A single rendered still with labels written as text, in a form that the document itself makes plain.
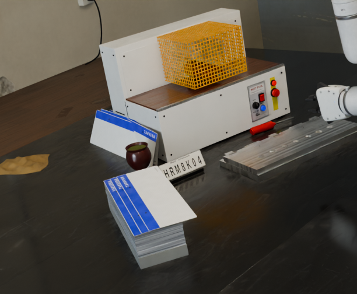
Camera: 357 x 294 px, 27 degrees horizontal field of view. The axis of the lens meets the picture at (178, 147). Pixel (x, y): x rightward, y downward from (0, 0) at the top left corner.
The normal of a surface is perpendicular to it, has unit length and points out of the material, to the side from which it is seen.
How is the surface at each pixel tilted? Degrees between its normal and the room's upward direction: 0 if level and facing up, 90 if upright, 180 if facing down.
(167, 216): 0
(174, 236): 90
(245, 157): 0
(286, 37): 90
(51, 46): 90
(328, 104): 90
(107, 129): 63
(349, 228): 0
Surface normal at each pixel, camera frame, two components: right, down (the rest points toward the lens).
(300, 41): -0.68, 0.37
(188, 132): 0.54, 0.22
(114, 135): -0.80, -0.11
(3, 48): 0.72, 0.14
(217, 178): -0.17, -0.92
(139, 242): 0.29, 0.31
